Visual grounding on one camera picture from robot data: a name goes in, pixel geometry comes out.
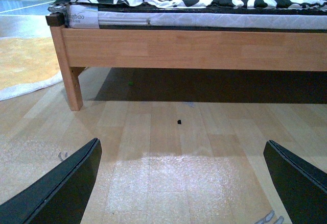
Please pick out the white mattress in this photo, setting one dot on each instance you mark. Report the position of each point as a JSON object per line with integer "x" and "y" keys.
{"x": 91, "y": 17}

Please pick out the wooden bed frame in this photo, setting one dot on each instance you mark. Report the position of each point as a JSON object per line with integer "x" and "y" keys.
{"x": 298, "y": 55}

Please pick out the yellow and white round rug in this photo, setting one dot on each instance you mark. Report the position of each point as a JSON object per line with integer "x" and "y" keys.
{"x": 27, "y": 65}

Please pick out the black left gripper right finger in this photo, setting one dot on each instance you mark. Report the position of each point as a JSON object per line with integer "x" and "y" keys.
{"x": 300, "y": 185}

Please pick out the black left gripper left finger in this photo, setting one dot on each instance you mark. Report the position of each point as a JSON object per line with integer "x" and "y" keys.
{"x": 61, "y": 195}

